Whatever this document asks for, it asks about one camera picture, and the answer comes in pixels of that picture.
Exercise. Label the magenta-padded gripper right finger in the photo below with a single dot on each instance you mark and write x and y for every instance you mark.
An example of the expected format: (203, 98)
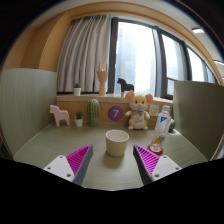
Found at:
(163, 166)

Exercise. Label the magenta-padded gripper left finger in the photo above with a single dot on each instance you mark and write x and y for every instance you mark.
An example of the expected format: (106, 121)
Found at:
(63, 165)

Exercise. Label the clear white-capped drink bottle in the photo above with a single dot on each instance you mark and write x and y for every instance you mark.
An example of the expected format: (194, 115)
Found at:
(162, 128)

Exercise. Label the flat round red coaster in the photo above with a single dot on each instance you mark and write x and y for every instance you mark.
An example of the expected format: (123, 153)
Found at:
(160, 152)

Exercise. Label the small cactus in white pot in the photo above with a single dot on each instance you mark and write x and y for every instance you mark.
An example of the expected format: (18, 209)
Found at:
(78, 122)

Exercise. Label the pink horse figurine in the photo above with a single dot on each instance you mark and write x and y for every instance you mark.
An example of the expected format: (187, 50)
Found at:
(60, 115)

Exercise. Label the pale yellow cup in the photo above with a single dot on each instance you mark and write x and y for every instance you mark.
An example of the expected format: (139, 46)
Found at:
(117, 145)

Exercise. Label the plush mouse toy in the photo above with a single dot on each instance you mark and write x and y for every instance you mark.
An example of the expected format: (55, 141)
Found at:
(139, 115)

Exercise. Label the tall green ceramic cactus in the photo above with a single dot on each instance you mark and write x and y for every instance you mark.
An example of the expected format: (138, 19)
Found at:
(93, 113)

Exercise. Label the round purple sign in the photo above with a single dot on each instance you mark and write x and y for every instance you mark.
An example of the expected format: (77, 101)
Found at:
(116, 113)

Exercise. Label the green plant in white pot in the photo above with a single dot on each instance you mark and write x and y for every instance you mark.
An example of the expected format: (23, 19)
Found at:
(77, 91)

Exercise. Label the dark horse figurine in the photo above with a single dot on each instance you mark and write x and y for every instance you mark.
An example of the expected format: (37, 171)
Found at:
(126, 86)

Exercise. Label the wooden hand model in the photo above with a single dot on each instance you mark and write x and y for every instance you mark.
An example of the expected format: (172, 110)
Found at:
(102, 81)

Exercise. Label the grey curtain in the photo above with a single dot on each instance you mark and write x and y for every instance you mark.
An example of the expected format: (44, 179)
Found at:
(83, 53)

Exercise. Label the ceiling lights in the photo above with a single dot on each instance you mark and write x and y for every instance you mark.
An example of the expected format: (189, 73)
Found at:
(198, 30)

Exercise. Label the white wall outlet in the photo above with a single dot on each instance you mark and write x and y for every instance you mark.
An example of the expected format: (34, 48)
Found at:
(153, 110)

